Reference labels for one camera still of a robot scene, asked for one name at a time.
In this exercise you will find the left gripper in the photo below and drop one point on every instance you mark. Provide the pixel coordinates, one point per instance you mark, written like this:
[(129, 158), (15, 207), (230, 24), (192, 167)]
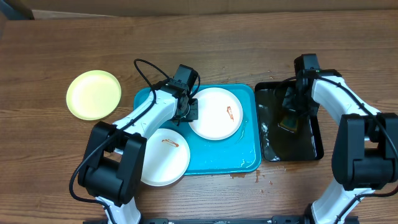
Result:
[(194, 115)]

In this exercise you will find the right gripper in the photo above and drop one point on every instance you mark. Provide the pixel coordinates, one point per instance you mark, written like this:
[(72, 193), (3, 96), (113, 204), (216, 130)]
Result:
[(294, 104)]

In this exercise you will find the green yellow sponge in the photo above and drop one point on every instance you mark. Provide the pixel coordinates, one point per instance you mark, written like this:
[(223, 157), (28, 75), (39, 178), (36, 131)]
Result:
[(289, 123)]

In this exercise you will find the white plate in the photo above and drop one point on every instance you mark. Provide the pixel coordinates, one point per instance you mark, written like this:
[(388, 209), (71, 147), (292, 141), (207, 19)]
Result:
[(220, 114), (166, 158)]

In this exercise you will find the light green plate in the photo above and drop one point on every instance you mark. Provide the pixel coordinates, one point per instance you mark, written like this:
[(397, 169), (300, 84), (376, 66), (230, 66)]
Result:
[(93, 95)]

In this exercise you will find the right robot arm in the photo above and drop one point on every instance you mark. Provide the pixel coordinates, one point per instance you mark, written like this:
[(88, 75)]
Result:
[(364, 158)]

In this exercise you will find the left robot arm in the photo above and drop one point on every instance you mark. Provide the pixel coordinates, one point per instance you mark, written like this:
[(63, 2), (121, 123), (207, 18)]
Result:
[(111, 169)]

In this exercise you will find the black water tray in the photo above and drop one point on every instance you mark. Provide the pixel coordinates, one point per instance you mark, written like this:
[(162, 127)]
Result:
[(278, 144)]

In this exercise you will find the teal plastic tray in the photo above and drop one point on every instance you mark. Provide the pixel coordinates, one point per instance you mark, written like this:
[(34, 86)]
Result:
[(238, 153)]

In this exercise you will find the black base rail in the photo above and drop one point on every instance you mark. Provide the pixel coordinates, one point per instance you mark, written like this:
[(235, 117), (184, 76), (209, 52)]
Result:
[(274, 220)]

